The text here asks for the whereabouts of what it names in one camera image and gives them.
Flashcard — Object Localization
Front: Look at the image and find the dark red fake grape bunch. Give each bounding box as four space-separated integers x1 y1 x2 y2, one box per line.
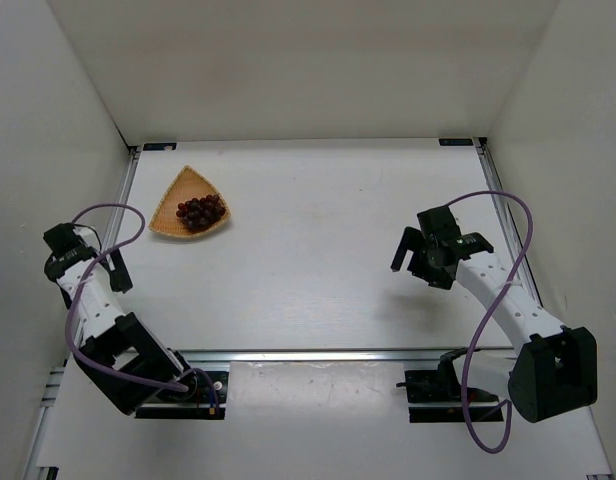
176 194 228 233

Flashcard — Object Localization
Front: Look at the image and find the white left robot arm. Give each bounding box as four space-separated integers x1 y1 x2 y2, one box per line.
43 223 198 415

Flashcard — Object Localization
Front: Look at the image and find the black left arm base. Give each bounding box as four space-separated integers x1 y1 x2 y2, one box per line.
134 363 230 421

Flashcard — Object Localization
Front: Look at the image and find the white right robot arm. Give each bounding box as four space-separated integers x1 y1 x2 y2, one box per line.
391 206 598 423

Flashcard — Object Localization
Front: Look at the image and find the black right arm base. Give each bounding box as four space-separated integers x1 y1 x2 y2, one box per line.
396 348 504 424

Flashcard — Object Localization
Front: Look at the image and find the blue label right corner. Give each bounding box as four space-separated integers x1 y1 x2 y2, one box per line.
438 138 474 147

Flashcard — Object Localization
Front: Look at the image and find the triangular woven bamboo basket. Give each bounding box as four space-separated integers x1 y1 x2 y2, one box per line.
148 165 231 240

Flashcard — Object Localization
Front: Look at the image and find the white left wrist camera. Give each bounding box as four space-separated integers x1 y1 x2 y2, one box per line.
73 225 101 250

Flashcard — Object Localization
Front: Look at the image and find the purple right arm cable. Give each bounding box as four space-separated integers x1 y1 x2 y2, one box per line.
460 189 534 454

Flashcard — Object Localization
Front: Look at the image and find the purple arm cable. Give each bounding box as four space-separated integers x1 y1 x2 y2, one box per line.
460 189 534 454
66 202 219 416

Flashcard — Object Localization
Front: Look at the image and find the left aluminium frame rail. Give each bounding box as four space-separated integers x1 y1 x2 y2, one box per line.
60 146 145 358

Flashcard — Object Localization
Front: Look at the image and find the aluminium frame rail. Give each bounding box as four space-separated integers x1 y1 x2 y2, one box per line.
172 349 494 363
60 146 145 358
475 137 564 361

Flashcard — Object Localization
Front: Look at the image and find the right aluminium frame rail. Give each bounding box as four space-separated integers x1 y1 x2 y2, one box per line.
475 137 564 361

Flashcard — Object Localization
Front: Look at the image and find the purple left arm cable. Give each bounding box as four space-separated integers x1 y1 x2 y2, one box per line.
66 202 219 416

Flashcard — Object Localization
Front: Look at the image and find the front aluminium frame rail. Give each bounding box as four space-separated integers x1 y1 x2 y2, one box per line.
172 349 494 363

